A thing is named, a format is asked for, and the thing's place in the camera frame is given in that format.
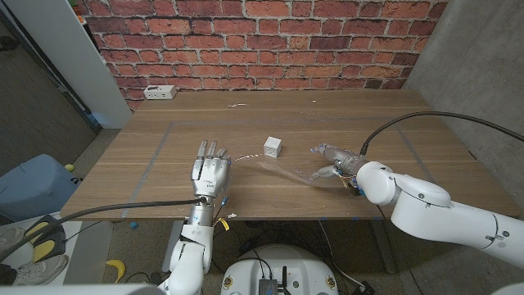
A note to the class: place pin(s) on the small grey electronics box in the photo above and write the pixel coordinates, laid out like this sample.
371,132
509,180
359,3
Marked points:
268,287

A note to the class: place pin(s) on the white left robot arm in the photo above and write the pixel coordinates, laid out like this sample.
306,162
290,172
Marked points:
190,254

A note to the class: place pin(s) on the yellow green ball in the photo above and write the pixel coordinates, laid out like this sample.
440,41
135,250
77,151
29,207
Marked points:
69,168

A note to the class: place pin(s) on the yellow curved floor object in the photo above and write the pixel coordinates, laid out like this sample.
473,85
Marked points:
118,268

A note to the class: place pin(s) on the small white cube box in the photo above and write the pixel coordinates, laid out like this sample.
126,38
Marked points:
272,146

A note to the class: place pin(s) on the short black antenna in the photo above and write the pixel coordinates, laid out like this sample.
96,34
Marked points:
284,276

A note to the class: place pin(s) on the white robot chest rim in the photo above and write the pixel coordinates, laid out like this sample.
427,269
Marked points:
82,290

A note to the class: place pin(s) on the red brick print backdrop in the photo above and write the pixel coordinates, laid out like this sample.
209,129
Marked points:
262,41

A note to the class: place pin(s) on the white cabinet panel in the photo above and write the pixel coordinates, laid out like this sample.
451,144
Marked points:
73,41

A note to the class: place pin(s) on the white power strip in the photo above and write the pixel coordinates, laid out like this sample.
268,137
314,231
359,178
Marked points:
159,92

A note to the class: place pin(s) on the clear cellophane sheet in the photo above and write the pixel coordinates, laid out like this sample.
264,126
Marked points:
286,172

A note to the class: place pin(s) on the small blue cap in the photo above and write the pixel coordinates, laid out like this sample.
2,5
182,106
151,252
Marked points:
134,225

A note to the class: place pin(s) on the blue storage bin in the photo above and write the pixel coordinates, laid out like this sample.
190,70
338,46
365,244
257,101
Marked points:
32,184

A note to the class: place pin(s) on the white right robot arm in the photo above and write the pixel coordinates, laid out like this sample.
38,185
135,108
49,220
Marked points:
430,209

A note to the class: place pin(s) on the white sneaker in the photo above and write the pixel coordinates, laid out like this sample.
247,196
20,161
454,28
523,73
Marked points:
41,270
10,239

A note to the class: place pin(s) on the white robot torso base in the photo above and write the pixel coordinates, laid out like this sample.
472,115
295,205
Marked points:
303,262

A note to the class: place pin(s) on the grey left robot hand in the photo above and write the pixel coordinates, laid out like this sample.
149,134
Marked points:
209,174

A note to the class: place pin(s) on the dark grey table leg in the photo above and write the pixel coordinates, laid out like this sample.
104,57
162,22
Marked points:
382,246

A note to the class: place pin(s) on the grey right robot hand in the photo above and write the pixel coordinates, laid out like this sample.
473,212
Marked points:
346,162

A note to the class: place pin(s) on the black yellow foot pedal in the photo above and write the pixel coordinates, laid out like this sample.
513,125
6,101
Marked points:
53,246

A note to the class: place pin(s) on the white table leg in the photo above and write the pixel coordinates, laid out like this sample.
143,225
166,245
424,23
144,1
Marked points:
174,229

